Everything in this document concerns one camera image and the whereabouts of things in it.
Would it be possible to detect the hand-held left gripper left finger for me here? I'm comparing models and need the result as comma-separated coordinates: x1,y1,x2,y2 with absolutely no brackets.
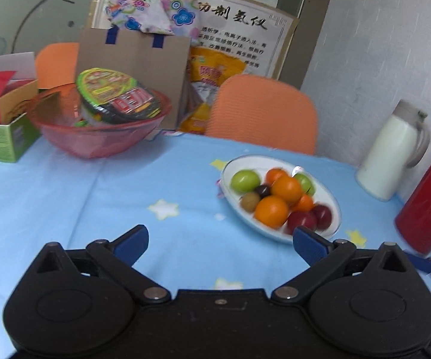
32,224,171,305

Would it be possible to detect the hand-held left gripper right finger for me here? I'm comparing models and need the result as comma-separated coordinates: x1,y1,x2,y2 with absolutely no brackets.
270,225,421,305

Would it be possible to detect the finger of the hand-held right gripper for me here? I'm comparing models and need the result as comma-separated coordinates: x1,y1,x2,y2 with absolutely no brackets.
404,250,431,298

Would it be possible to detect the red plum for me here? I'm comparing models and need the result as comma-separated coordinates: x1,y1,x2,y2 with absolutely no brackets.
313,204,333,230
287,210,318,234

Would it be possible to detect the small orange mandarin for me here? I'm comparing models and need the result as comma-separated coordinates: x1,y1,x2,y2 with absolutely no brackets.
292,194,315,212

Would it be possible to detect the large orange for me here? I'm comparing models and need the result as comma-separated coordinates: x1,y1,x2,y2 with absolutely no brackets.
254,195,290,229
272,176,303,204

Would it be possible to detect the white plate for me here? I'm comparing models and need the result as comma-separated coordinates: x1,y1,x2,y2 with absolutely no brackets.
221,154,342,245

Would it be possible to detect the green apple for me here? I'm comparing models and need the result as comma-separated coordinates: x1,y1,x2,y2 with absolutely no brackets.
231,170,260,194
294,173,316,196

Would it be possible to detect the brown longan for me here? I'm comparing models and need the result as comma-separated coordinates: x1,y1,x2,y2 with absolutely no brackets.
240,191,261,212

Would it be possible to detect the orange mandarin with stem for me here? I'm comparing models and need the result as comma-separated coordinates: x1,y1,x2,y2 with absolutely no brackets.
266,168,289,185

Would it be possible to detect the blue printed tablecloth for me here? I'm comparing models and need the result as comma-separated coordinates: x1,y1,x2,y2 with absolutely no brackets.
0,127,431,356

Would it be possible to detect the red thermos bottle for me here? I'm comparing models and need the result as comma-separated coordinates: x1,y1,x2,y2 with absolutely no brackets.
394,129,431,257

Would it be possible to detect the pink plastic bowl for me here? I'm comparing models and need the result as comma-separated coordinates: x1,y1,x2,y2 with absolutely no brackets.
26,84,172,159

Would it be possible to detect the white thermos jug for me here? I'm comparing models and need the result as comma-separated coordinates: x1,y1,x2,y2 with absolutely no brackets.
355,99,431,202

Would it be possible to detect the orange chair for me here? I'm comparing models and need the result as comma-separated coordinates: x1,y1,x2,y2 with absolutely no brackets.
204,74,318,156
35,43,80,90

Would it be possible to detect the instant noodle cup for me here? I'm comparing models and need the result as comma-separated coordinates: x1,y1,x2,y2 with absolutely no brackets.
77,68,163,125

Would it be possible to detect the green cardboard box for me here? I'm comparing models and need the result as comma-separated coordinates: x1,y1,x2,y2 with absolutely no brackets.
0,110,42,163

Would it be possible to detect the brown paper bag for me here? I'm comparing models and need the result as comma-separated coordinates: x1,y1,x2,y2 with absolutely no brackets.
77,26,192,131

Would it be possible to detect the yellow carton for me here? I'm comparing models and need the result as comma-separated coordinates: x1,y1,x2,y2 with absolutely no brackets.
0,79,40,125

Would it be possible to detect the yellow snack bag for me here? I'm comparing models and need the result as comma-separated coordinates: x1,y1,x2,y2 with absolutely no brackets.
178,47,248,135

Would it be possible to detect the white paper sheet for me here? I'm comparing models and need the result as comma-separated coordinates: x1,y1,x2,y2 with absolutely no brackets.
0,52,37,81

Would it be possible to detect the floral cloth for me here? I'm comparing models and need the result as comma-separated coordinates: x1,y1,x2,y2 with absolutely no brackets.
101,0,203,38

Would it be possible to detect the wall poster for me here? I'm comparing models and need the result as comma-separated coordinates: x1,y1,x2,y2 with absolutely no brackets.
94,0,300,90

